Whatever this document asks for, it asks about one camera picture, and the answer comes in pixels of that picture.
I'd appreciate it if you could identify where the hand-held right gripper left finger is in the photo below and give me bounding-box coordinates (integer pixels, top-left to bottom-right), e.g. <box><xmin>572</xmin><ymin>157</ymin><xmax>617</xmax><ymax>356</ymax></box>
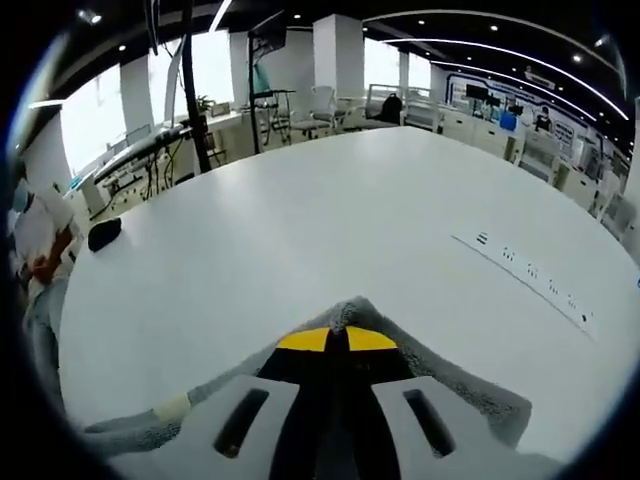
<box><xmin>107</xmin><ymin>326</ymin><xmax>335</xmax><ymax>480</ymax></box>

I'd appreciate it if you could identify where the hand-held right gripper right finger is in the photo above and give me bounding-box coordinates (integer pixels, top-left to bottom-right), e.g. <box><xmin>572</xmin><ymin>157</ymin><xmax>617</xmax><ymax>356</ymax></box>
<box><xmin>332</xmin><ymin>323</ymin><xmax>562</xmax><ymax>480</ymax></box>

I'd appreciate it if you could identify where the grey towel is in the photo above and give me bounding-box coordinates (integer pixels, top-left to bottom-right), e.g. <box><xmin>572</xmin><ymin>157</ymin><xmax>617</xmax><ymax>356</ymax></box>
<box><xmin>83</xmin><ymin>294</ymin><xmax>534</xmax><ymax>451</ymax></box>

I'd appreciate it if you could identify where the table power socket strip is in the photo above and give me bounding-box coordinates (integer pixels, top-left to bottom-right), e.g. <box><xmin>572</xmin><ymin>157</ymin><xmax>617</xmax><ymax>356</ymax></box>
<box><xmin>451</xmin><ymin>231</ymin><xmax>601</xmax><ymax>342</ymax></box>

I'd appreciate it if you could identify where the black pouch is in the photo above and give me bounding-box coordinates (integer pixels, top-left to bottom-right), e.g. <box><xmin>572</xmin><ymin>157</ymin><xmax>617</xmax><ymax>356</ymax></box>
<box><xmin>87</xmin><ymin>217</ymin><xmax>123</xmax><ymax>253</ymax></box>

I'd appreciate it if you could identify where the white office chair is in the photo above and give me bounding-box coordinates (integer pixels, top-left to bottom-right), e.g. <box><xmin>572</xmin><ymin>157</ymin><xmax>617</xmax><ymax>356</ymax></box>
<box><xmin>299</xmin><ymin>85</ymin><xmax>337</xmax><ymax>140</ymax></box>

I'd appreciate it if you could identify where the person's light grey clothing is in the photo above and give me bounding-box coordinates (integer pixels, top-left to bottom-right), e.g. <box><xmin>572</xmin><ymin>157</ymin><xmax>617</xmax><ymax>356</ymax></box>
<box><xmin>12</xmin><ymin>189</ymin><xmax>77</xmax><ymax>417</ymax></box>

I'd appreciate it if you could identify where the black backpack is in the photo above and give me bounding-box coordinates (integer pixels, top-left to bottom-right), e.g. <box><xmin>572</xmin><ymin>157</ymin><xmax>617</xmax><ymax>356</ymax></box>
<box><xmin>381</xmin><ymin>92</ymin><xmax>404</xmax><ymax>127</ymax></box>

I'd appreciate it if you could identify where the black stand with screen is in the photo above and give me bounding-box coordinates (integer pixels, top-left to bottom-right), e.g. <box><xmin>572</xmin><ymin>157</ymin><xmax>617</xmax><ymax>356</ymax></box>
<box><xmin>247</xmin><ymin>23</ymin><xmax>297</xmax><ymax>157</ymax></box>

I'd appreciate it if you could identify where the black pole stand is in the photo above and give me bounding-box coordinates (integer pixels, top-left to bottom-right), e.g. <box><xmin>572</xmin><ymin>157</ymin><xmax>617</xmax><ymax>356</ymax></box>
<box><xmin>144</xmin><ymin>0</ymin><xmax>212</xmax><ymax>175</ymax></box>

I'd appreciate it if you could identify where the person's masked head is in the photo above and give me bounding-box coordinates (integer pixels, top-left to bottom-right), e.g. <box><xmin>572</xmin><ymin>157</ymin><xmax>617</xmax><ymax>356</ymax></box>
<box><xmin>8</xmin><ymin>167</ymin><xmax>37</xmax><ymax>227</ymax></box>

